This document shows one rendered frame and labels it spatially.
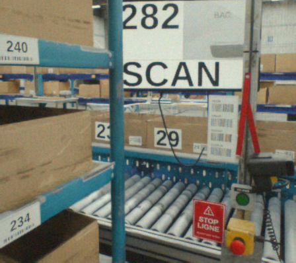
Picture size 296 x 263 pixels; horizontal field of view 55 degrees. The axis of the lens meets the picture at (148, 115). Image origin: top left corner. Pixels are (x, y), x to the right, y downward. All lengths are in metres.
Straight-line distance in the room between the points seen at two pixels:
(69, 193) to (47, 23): 0.24
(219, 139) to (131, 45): 0.41
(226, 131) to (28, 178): 0.60
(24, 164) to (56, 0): 0.23
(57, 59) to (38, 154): 0.14
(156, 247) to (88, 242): 0.57
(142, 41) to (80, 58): 0.55
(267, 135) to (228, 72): 0.59
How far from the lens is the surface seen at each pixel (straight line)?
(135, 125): 1.66
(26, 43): 0.37
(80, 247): 0.54
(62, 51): 0.41
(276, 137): 1.48
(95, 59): 0.47
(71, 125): 0.48
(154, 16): 0.99
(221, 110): 0.87
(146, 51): 0.97
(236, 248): 0.88
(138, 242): 1.13
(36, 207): 0.40
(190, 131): 1.54
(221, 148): 0.89
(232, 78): 0.97
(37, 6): 0.43
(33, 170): 0.44
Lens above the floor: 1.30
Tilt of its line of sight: 8 degrees down
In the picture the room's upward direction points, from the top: straight up
